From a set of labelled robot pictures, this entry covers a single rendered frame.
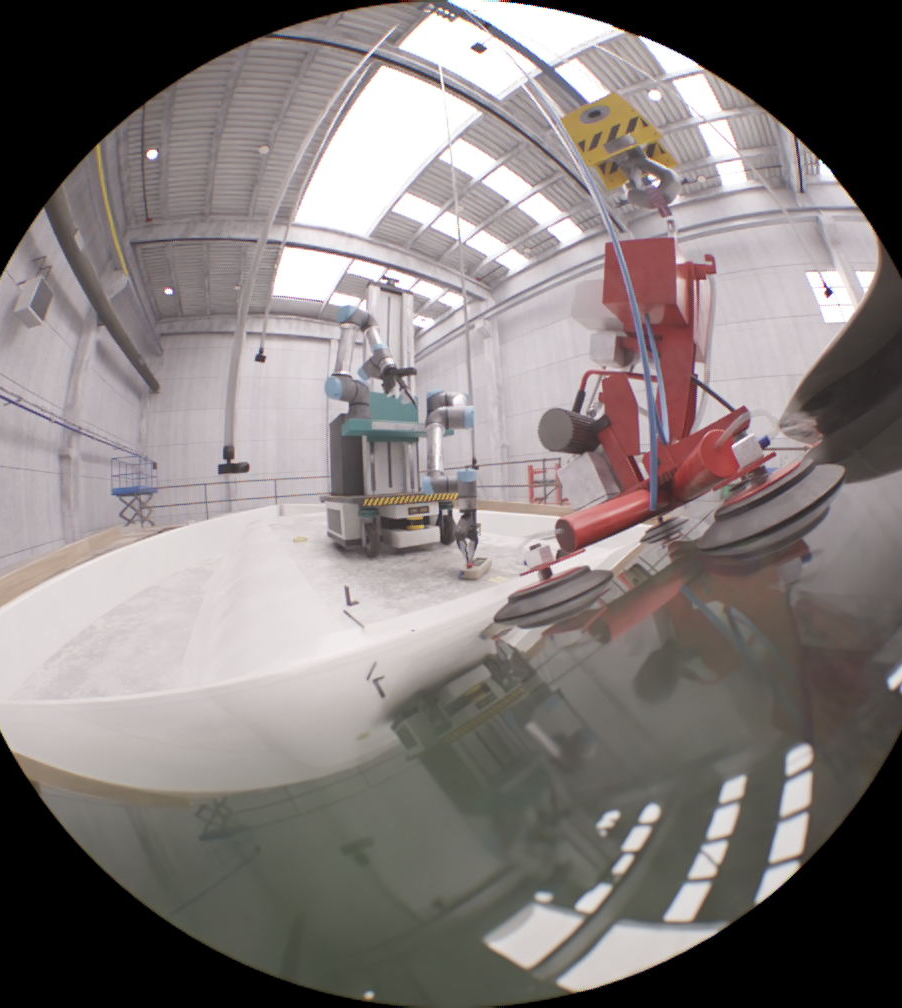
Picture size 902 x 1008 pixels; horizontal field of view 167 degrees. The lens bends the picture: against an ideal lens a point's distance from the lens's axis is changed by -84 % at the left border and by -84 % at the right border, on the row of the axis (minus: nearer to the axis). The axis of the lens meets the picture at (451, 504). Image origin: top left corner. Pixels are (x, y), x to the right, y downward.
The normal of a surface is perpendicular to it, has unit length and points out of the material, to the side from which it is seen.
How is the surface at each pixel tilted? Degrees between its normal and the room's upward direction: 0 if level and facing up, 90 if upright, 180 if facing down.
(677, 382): 90
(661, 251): 90
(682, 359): 90
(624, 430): 90
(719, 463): 80
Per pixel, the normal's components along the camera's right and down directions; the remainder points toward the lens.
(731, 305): -0.80, 0.07
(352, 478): 0.58, 0.03
